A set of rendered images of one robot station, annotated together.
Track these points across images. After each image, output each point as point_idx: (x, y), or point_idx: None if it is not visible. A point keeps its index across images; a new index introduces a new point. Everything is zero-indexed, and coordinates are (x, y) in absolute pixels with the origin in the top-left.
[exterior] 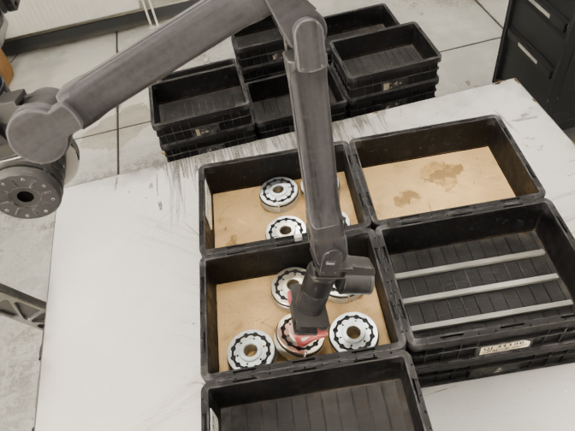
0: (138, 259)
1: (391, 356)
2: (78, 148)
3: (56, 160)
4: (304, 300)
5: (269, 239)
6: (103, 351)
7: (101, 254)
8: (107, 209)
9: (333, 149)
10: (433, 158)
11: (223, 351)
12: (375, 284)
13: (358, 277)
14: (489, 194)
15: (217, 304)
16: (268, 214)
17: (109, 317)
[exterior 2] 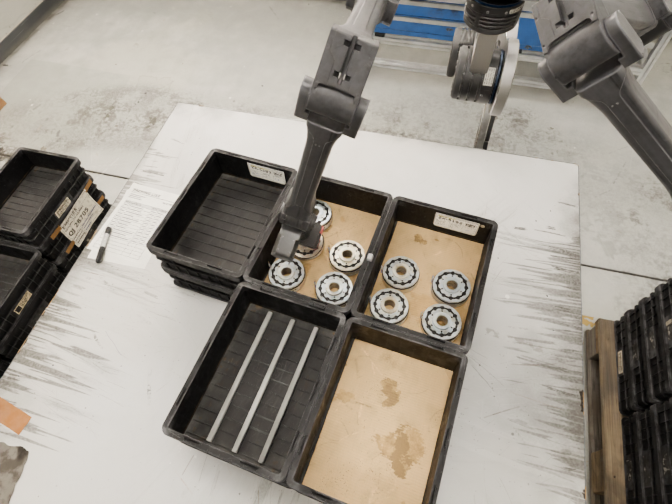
0: (465, 200)
1: (242, 266)
2: (502, 106)
3: (480, 86)
4: None
5: (382, 240)
6: (395, 167)
7: (483, 180)
8: (533, 192)
9: (298, 172)
10: (428, 456)
11: (331, 205)
12: None
13: (278, 241)
14: (349, 472)
15: (368, 213)
16: (435, 274)
17: (420, 175)
